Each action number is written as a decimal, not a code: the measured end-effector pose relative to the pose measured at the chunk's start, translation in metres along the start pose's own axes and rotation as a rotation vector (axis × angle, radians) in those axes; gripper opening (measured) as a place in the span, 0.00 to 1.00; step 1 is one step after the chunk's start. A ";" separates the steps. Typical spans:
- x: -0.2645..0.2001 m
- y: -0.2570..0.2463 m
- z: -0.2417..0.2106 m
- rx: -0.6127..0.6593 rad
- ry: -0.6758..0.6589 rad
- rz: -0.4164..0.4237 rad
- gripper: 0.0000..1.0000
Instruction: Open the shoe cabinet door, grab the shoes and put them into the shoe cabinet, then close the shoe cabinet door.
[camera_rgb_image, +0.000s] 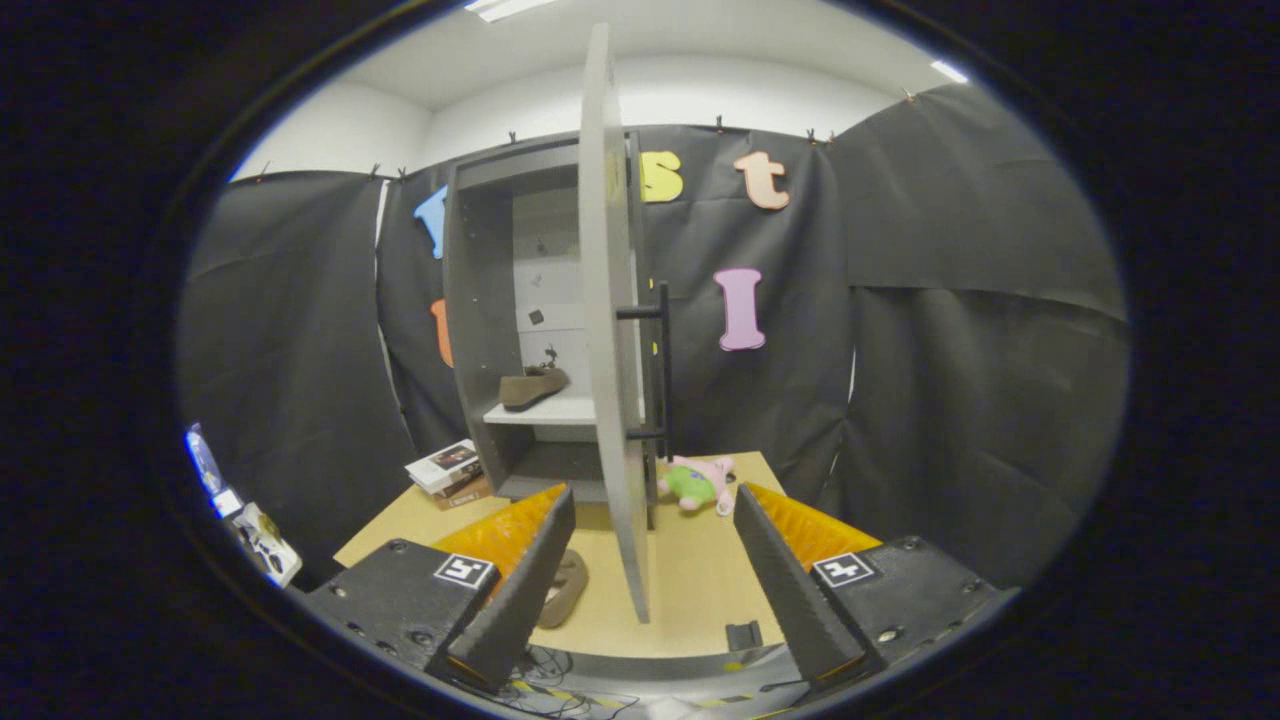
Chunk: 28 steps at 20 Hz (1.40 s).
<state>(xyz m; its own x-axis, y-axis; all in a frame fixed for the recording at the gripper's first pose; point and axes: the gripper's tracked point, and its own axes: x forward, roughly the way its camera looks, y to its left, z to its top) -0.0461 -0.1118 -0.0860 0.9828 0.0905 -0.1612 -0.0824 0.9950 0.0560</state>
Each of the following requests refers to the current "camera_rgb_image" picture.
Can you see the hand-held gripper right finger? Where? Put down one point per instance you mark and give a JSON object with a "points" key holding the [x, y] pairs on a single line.
{"points": [[790, 600]]}

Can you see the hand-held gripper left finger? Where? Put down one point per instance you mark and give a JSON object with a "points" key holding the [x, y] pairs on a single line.
{"points": [[520, 600]]}

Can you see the brown suede shoe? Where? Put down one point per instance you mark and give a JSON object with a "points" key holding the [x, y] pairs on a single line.
{"points": [[533, 386], [565, 590]]}

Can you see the grey shoe cabinet door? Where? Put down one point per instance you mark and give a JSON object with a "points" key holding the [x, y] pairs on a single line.
{"points": [[605, 350]]}

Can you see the grey shoe cabinet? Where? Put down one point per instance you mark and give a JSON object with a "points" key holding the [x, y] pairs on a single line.
{"points": [[475, 330]]}

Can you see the small black block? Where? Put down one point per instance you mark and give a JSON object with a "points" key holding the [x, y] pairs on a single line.
{"points": [[743, 635]]}

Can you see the brown book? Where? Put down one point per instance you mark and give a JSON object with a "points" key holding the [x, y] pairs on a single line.
{"points": [[465, 493]]}

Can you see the green pink plush toy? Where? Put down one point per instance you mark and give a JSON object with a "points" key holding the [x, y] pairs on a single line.
{"points": [[695, 483]]}

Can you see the white book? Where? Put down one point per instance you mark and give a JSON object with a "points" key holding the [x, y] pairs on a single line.
{"points": [[445, 465]]}

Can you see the white printed packet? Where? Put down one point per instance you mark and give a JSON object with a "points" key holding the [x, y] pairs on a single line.
{"points": [[268, 545]]}

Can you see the black backdrop cloth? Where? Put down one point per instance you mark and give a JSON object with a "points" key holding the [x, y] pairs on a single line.
{"points": [[950, 350]]}

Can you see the blue white package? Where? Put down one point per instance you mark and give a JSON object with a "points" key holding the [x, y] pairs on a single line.
{"points": [[205, 465]]}

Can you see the small ceiling light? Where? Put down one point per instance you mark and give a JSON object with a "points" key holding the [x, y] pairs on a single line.
{"points": [[950, 72]]}

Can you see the long ceiling light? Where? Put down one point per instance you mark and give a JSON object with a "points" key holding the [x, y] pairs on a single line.
{"points": [[505, 8]]}

